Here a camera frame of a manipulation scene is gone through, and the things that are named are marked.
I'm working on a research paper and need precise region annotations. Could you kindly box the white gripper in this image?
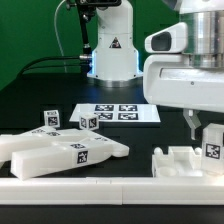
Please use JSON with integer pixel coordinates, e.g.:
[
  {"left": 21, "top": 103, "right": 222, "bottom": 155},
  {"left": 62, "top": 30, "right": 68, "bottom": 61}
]
[{"left": 143, "top": 22, "right": 224, "bottom": 140}]

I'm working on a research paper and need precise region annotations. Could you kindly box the white chair seat part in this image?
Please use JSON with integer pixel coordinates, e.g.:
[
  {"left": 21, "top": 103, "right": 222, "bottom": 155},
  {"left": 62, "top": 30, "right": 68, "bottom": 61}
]
[{"left": 151, "top": 145, "right": 224, "bottom": 178}]

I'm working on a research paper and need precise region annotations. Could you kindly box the small white tagged nut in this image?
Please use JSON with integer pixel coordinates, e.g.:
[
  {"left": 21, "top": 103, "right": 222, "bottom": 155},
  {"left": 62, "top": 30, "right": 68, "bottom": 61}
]
[{"left": 44, "top": 110, "right": 60, "bottom": 128}]

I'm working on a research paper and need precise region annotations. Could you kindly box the white marker sheet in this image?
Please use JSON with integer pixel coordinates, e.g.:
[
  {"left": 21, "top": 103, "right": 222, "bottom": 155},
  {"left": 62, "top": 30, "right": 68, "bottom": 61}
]
[{"left": 70, "top": 103, "right": 160, "bottom": 123}]

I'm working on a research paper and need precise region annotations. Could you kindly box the small white tagged cube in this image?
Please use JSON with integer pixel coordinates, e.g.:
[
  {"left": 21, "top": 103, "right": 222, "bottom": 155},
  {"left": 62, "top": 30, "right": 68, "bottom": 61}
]
[{"left": 79, "top": 113, "right": 99, "bottom": 130}]

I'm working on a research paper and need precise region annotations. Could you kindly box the white front fence bar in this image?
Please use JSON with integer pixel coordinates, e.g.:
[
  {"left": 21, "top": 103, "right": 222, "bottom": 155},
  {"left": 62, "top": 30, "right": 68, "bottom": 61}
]
[{"left": 0, "top": 177, "right": 224, "bottom": 205}]

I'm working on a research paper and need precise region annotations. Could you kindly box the black cable bundle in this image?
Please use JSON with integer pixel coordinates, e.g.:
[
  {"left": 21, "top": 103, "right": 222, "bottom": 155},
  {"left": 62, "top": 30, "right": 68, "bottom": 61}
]
[{"left": 16, "top": 55, "right": 93, "bottom": 79}]

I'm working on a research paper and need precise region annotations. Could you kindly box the grey thin cable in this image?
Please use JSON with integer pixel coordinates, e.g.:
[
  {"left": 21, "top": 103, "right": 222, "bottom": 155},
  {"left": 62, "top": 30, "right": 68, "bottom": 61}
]
[{"left": 54, "top": 0, "right": 69, "bottom": 74}]

